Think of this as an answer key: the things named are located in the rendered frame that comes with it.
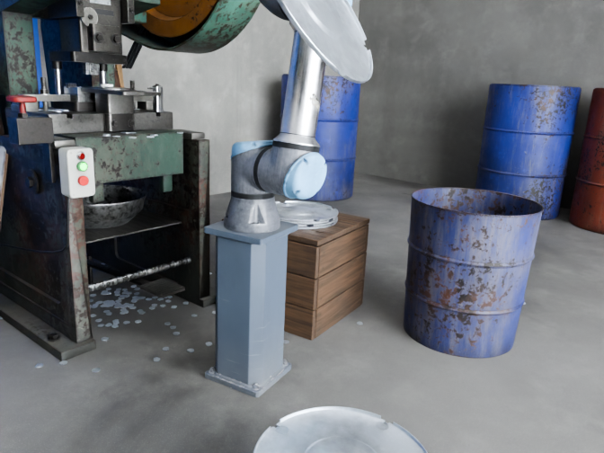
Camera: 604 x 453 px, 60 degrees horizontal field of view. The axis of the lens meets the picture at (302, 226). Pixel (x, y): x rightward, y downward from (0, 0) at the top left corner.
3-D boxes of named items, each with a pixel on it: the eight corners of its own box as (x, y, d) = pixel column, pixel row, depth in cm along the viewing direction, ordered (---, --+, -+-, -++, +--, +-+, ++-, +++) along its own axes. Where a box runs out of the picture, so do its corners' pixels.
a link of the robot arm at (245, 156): (253, 183, 147) (254, 135, 143) (288, 191, 138) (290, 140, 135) (220, 189, 138) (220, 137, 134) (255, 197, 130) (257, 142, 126)
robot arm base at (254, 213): (290, 224, 144) (291, 189, 142) (260, 236, 131) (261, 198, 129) (245, 215, 151) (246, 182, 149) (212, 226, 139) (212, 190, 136)
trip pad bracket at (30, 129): (58, 183, 149) (53, 113, 144) (23, 187, 142) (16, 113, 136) (48, 180, 152) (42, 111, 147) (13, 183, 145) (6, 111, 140)
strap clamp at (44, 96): (73, 111, 171) (70, 78, 168) (20, 111, 158) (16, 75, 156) (64, 109, 175) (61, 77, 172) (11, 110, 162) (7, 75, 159)
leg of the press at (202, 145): (225, 299, 203) (226, 57, 179) (202, 308, 195) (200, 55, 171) (98, 246, 259) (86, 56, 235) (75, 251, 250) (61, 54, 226)
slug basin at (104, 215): (166, 222, 192) (165, 195, 190) (78, 240, 167) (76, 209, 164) (115, 205, 213) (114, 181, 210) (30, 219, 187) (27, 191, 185)
